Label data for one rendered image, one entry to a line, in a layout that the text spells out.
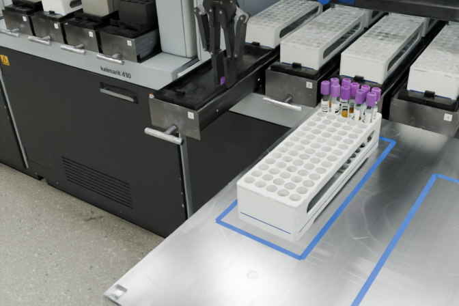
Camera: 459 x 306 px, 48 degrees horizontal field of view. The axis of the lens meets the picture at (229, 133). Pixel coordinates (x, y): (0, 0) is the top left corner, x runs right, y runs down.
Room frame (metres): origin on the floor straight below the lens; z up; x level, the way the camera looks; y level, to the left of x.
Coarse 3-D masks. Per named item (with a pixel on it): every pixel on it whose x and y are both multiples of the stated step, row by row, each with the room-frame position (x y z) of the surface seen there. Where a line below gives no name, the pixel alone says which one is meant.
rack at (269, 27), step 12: (288, 0) 1.47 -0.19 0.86; (300, 0) 1.47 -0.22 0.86; (264, 12) 1.39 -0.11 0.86; (276, 12) 1.37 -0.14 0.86; (288, 12) 1.37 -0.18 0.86; (300, 12) 1.36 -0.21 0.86; (312, 12) 1.47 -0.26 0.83; (252, 24) 1.30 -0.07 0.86; (264, 24) 1.28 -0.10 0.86; (276, 24) 1.29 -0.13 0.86; (288, 24) 1.30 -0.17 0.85; (300, 24) 1.42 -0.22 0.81; (252, 36) 1.28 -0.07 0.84; (264, 36) 1.26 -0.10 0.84; (276, 36) 1.25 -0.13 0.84
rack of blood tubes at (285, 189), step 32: (320, 128) 0.74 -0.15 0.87; (352, 128) 0.72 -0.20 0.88; (288, 160) 0.65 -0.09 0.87; (320, 160) 0.64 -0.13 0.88; (352, 160) 0.69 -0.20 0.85; (256, 192) 0.57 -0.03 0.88; (288, 192) 0.57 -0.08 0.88; (320, 192) 0.63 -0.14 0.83; (256, 224) 0.57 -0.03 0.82; (288, 224) 0.54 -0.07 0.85
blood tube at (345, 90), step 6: (342, 90) 0.76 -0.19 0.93; (348, 90) 0.76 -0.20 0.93; (342, 96) 0.76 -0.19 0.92; (348, 96) 0.76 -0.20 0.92; (342, 102) 0.76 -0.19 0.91; (348, 102) 0.76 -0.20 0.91; (342, 108) 0.76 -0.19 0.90; (348, 108) 0.76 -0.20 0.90; (342, 114) 0.76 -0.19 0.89; (348, 114) 0.76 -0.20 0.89
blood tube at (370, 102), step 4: (368, 92) 0.74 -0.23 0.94; (372, 92) 0.74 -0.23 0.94; (368, 96) 0.73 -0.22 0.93; (372, 96) 0.73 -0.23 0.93; (368, 100) 0.73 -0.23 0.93; (372, 100) 0.73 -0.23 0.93; (368, 104) 0.73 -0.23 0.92; (372, 104) 0.73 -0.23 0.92; (368, 108) 0.73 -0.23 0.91; (372, 108) 0.73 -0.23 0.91; (368, 112) 0.73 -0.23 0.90; (372, 112) 0.74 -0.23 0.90; (368, 116) 0.73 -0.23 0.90; (364, 120) 0.74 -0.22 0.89; (368, 120) 0.73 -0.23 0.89; (368, 136) 0.74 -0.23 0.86; (368, 140) 0.74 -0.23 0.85
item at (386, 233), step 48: (384, 144) 0.77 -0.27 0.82; (432, 144) 0.76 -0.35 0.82; (384, 192) 0.63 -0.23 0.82; (432, 192) 0.63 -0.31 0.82; (192, 240) 0.55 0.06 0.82; (240, 240) 0.54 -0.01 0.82; (288, 240) 0.54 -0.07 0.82; (336, 240) 0.53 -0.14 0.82; (384, 240) 0.53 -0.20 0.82; (432, 240) 0.52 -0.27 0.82; (144, 288) 0.46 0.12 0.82; (192, 288) 0.46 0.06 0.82; (240, 288) 0.45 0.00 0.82; (288, 288) 0.45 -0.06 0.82; (336, 288) 0.45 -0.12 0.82; (384, 288) 0.44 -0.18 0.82; (432, 288) 0.44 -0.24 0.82
